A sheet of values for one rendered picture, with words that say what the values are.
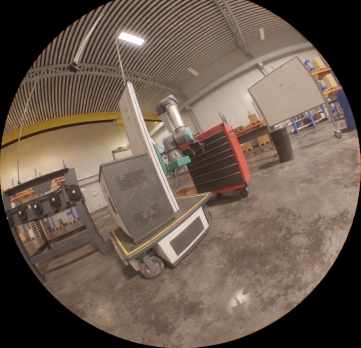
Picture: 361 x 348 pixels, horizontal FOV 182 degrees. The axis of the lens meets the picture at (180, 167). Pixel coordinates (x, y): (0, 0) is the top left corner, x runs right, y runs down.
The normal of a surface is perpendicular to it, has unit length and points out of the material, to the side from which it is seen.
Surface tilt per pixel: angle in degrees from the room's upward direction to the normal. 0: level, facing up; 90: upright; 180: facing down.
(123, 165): 90
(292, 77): 90
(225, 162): 90
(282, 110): 90
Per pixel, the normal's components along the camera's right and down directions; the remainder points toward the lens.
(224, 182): -0.61, 0.25
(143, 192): 0.65, -0.27
